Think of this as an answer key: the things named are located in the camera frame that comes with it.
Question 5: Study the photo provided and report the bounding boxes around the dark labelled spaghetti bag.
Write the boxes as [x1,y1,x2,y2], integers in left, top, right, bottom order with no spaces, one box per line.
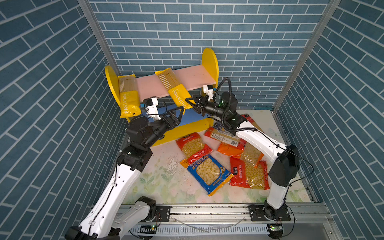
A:
[213,122,225,131]

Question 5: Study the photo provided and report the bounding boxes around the blue shell pasta bag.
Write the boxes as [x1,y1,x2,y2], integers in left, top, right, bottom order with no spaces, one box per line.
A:
[181,155,234,196]

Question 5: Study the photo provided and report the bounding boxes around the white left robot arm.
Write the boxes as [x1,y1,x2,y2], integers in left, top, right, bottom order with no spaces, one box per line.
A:
[65,107,185,240]

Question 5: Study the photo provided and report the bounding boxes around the red fusilli bag lower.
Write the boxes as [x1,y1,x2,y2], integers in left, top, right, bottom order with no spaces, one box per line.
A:
[230,157,270,190]

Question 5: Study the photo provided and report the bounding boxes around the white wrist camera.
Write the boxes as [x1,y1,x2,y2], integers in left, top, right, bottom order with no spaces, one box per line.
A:
[203,85,215,101]
[145,97,161,121]

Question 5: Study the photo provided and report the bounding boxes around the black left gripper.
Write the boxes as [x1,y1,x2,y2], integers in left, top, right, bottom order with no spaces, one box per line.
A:
[142,106,183,151]

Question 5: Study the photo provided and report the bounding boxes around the metal base rail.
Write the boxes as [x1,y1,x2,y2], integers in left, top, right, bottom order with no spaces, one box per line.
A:
[124,203,339,240]

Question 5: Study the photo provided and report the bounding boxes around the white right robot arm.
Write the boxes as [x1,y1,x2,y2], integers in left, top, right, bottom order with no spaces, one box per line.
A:
[186,78,300,221]

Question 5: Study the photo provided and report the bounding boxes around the orange macaroni bag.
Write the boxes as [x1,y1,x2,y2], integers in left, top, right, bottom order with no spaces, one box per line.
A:
[218,143,264,168]

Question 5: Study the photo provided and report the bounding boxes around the red spaghetti bag far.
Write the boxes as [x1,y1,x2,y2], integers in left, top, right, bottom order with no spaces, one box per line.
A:
[242,114,255,124]

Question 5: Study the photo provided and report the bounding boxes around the red labelled spaghetti bag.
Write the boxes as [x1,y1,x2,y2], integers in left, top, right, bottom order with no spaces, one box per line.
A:
[204,127,247,151]

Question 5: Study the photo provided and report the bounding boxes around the yellow Pastatime spaghetti bag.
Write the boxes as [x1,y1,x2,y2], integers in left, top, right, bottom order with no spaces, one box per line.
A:
[155,68,192,110]
[119,75,142,118]

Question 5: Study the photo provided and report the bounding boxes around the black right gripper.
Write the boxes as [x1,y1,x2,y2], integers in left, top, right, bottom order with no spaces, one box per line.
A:
[187,96,229,121]

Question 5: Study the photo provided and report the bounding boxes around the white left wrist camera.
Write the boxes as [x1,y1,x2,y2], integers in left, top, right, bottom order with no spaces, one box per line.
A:
[145,97,161,121]

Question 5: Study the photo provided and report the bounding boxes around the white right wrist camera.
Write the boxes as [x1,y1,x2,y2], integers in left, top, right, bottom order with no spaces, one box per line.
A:
[203,85,215,101]

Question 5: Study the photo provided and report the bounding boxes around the floral table mat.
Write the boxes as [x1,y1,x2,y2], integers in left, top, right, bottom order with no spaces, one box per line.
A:
[124,110,312,204]

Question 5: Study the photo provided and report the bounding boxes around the red macaroni bag upper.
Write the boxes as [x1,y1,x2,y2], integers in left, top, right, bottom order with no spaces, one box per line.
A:
[176,133,213,165]

